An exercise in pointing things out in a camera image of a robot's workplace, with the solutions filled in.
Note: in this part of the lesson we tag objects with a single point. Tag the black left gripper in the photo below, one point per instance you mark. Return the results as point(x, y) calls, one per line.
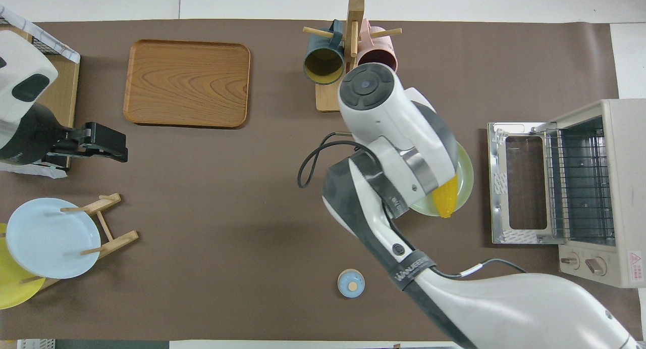
point(106, 144)

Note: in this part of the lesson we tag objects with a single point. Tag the yellow corn cob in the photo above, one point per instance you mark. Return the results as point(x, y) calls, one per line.
point(446, 200)

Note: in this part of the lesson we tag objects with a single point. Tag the pale green plate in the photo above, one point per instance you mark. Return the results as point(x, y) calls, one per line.
point(467, 177)

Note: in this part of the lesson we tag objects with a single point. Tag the toaster oven door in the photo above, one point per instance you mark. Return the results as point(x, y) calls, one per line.
point(499, 187)

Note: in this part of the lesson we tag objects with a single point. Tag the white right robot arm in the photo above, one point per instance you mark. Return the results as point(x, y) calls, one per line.
point(383, 116)

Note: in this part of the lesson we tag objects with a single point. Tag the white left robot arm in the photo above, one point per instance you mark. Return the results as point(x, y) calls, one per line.
point(22, 71)

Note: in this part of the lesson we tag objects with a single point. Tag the beige toaster oven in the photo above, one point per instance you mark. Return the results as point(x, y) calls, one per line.
point(628, 187)

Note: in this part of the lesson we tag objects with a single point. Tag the wooden plate rack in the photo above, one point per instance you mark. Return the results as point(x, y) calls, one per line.
point(118, 240)

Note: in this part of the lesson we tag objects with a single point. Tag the brown wooden tray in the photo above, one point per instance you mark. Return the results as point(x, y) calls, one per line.
point(186, 86)

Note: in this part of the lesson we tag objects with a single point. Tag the white checked cloth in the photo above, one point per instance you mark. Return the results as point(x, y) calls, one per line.
point(55, 48)

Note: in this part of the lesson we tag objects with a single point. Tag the light blue plate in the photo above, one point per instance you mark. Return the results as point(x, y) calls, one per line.
point(50, 238)

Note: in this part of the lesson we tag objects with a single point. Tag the brown table mat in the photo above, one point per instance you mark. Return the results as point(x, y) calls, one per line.
point(227, 212)

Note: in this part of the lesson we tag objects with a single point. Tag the yellow plate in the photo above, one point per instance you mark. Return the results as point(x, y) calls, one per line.
point(12, 288)

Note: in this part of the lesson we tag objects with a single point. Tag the dark blue mug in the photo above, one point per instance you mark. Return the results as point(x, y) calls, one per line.
point(323, 66)

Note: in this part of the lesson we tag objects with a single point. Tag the wooden mug tree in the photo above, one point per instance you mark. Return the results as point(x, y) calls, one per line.
point(353, 15)

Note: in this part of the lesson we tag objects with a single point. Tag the pink mug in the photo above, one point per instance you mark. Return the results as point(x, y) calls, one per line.
point(383, 48)

